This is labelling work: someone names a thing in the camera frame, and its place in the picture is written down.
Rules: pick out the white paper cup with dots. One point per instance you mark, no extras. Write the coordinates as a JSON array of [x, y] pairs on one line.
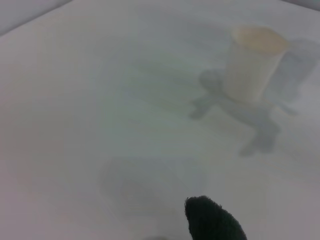
[[250, 70]]

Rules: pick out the dark blue rag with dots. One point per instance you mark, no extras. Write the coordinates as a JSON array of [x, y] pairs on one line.
[[212, 220]]

